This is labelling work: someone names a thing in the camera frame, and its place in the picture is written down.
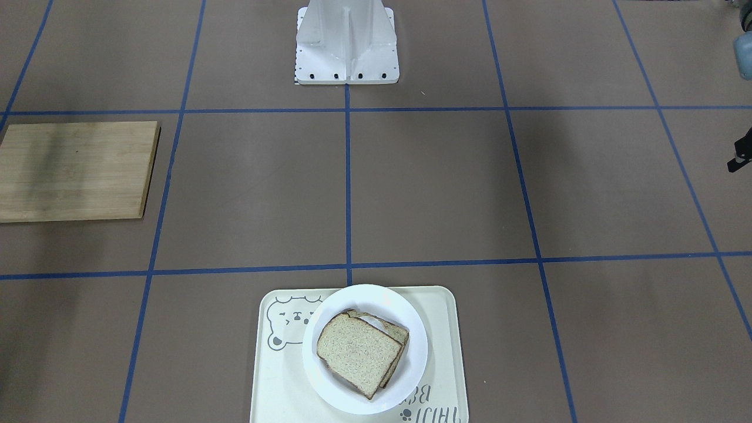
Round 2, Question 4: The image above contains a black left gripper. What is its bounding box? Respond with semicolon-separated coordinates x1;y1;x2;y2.
726;128;752;172

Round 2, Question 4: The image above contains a white round plate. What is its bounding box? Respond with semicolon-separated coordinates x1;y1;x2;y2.
303;284;429;415

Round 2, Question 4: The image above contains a bread slice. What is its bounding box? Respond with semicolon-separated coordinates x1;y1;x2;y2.
345;310;410;389
316;311;400;401

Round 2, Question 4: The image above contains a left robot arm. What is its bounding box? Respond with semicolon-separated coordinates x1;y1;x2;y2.
726;2;751;172

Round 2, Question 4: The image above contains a cream bear serving tray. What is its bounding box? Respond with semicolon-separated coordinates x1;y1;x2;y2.
250;286;468;422

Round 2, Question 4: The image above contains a wooden cutting board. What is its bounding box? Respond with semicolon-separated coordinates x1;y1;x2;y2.
1;121;161;224

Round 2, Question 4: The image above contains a white metal camera stand base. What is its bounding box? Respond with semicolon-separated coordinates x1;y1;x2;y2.
294;1;400;85

